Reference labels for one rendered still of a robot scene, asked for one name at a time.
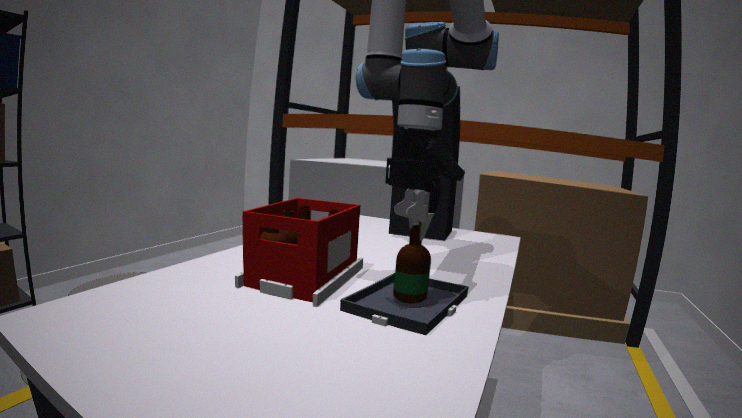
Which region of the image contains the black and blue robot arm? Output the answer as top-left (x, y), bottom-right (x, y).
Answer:
top-left (356, 0), bottom-right (499, 181)

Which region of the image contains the dark red plastic crate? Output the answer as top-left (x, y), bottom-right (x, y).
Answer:
top-left (243, 198), bottom-right (360, 302)

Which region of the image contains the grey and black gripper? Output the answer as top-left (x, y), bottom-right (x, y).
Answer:
top-left (385, 128), bottom-right (440, 241)

